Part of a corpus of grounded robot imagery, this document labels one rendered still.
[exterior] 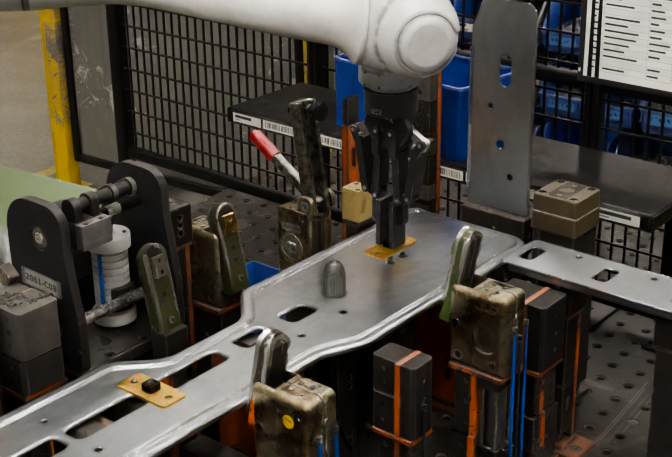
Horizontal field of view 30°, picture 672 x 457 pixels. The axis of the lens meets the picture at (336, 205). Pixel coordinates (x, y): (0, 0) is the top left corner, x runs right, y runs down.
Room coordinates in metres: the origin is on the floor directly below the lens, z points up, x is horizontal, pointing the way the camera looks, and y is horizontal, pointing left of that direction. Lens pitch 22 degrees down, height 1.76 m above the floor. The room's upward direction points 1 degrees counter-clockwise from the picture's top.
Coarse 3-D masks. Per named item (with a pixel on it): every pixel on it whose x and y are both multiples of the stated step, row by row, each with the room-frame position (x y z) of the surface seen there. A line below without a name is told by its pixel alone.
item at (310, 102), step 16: (304, 112) 1.75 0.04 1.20; (320, 112) 1.73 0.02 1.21; (304, 128) 1.74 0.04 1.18; (304, 144) 1.74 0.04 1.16; (320, 144) 1.76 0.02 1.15; (304, 160) 1.74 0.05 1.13; (320, 160) 1.75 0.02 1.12; (304, 176) 1.74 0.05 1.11; (320, 176) 1.75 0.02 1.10; (304, 192) 1.74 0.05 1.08; (320, 192) 1.75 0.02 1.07; (320, 208) 1.75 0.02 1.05
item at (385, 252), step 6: (384, 240) 1.66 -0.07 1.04; (408, 240) 1.67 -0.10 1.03; (414, 240) 1.67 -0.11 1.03; (378, 246) 1.65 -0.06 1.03; (384, 246) 1.65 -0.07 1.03; (402, 246) 1.65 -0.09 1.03; (408, 246) 1.66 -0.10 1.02; (366, 252) 1.63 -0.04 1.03; (372, 252) 1.63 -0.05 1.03; (378, 252) 1.64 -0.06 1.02; (384, 252) 1.63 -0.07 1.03; (390, 252) 1.63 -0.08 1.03; (396, 252) 1.64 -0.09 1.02; (378, 258) 1.62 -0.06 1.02; (384, 258) 1.62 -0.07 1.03
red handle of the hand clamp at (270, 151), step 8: (256, 136) 1.81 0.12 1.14; (264, 136) 1.81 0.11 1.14; (256, 144) 1.81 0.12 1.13; (264, 144) 1.80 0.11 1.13; (272, 144) 1.80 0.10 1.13; (264, 152) 1.80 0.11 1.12; (272, 152) 1.79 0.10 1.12; (280, 152) 1.80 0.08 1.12; (272, 160) 1.79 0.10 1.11; (280, 160) 1.78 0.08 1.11; (280, 168) 1.78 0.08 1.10; (288, 168) 1.78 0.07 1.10; (288, 176) 1.77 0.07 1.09; (296, 176) 1.77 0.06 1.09; (296, 184) 1.76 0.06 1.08; (320, 200) 1.74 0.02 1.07
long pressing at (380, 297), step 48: (432, 240) 1.73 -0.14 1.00; (288, 288) 1.57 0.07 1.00; (384, 288) 1.57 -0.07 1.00; (432, 288) 1.57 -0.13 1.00; (240, 336) 1.44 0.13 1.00; (288, 336) 1.43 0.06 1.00; (336, 336) 1.43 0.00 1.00; (384, 336) 1.45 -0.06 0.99; (96, 384) 1.32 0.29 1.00; (192, 384) 1.31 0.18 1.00; (240, 384) 1.31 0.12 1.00; (0, 432) 1.21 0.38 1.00; (48, 432) 1.21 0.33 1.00; (96, 432) 1.21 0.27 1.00; (144, 432) 1.21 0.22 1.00; (192, 432) 1.22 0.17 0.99
